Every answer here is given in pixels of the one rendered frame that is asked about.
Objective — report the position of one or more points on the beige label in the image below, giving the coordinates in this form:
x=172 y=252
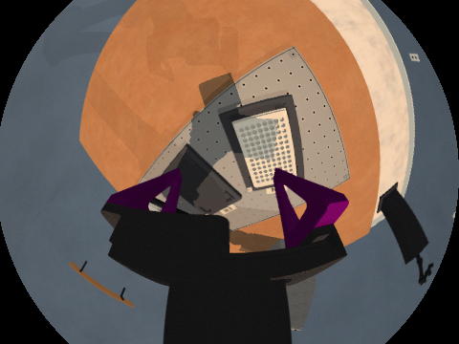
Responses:
x=228 y=209
x=272 y=190

